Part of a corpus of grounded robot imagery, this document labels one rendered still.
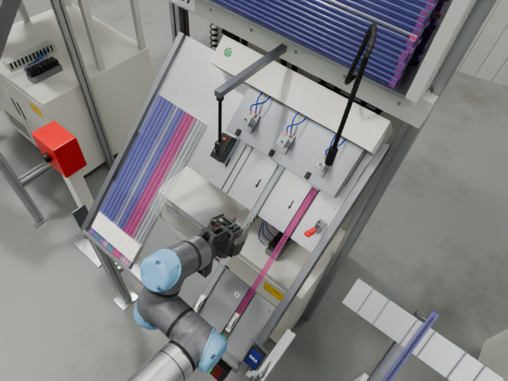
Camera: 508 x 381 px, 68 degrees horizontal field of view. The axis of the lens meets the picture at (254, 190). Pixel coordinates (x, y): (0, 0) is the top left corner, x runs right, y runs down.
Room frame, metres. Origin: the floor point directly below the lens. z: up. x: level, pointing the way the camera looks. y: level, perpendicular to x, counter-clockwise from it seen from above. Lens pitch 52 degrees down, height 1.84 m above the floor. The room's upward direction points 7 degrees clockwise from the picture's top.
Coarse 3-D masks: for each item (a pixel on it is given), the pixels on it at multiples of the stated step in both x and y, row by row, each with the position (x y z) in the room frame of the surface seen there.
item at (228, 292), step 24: (96, 216) 0.64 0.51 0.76; (168, 240) 0.55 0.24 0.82; (216, 264) 0.48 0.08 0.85; (192, 288) 0.43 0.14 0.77; (216, 288) 0.43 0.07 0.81; (240, 288) 0.42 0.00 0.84; (216, 312) 0.37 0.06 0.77; (264, 312) 0.37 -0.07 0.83; (240, 336) 0.32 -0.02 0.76; (240, 360) 0.27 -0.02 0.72
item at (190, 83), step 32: (192, 64) 0.96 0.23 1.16; (192, 96) 0.88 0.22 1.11; (224, 96) 0.86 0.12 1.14; (224, 128) 0.79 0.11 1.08; (192, 160) 0.73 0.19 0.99; (256, 160) 0.70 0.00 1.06; (256, 192) 0.63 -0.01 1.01; (288, 192) 0.62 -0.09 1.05; (320, 192) 0.61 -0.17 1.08; (288, 224) 0.55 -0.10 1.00
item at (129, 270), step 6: (90, 234) 0.59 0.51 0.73; (96, 240) 0.57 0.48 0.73; (102, 246) 0.55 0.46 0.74; (108, 252) 0.53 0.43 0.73; (114, 258) 0.51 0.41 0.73; (120, 264) 0.50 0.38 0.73; (126, 270) 0.48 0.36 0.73; (132, 270) 0.48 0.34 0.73; (132, 276) 0.46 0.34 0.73; (138, 276) 0.47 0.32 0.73; (138, 282) 0.45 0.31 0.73; (228, 354) 0.28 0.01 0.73; (228, 360) 0.26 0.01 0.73; (234, 360) 0.26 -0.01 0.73; (234, 366) 0.25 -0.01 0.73
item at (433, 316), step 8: (432, 312) 0.33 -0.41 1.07; (432, 320) 0.32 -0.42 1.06; (424, 328) 0.30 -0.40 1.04; (416, 336) 0.29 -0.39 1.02; (408, 344) 0.28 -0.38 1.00; (416, 344) 0.27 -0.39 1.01; (408, 352) 0.26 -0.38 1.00; (400, 360) 0.25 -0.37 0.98; (392, 368) 0.23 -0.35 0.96; (400, 368) 0.23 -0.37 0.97; (392, 376) 0.22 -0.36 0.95
